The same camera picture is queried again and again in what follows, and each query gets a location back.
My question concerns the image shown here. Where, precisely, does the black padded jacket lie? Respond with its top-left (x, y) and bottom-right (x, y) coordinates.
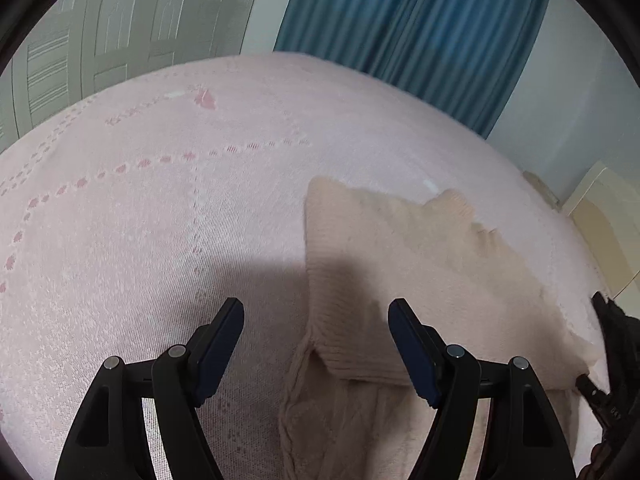
top-left (591, 292), bottom-right (639, 408)

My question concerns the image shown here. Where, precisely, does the blue curtain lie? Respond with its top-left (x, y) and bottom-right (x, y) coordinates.
top-left (276, 0), bottom-right (549, 138)

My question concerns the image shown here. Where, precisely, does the peach knit sweater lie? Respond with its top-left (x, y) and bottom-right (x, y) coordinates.
top-left (279, 178), bottom-right (604, 479)

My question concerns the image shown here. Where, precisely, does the pink patterned bed sheet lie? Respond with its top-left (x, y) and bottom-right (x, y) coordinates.
top-left (1, 53), bottom-right (602, 479)

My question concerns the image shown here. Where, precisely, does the white wardrobe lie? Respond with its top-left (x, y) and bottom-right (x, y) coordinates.
top-left (1, 0), bottom-right (254, 148)

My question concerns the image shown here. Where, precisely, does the cream wooden headboard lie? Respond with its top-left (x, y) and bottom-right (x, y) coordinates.
top-left (562, 162), bottom-right (639, 298)

